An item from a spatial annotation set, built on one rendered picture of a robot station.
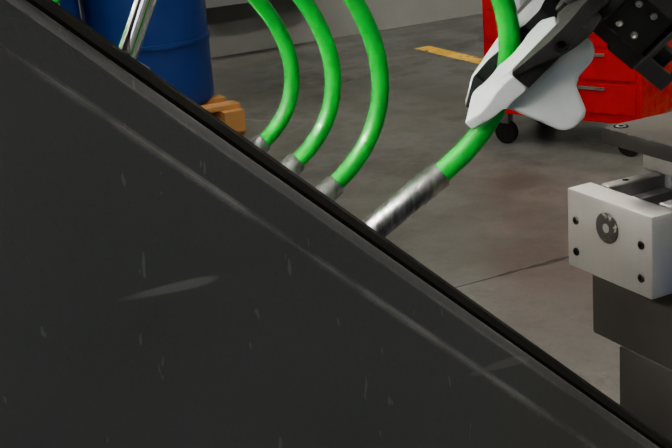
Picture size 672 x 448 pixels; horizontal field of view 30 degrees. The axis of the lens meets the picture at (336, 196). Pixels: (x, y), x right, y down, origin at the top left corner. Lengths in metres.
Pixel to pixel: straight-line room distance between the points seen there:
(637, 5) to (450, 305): 0.29
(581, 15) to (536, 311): 2.93
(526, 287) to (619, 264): 2.47
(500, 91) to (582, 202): 0.61
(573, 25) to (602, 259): 0.65
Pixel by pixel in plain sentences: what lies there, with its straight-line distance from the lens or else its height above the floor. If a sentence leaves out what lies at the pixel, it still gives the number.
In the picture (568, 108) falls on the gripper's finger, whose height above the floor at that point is 1.22.
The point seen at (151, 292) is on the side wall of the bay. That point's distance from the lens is 0.47.
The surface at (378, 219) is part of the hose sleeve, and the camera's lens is 0.80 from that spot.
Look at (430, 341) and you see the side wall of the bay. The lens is 0.52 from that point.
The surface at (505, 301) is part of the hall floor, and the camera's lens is 3.71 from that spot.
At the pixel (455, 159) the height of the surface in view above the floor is 1.19.
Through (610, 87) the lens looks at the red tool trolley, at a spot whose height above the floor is 0.29.
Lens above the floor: 1.40
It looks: 17 degrees down
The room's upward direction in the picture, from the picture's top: 4 degrees counter-clockwise
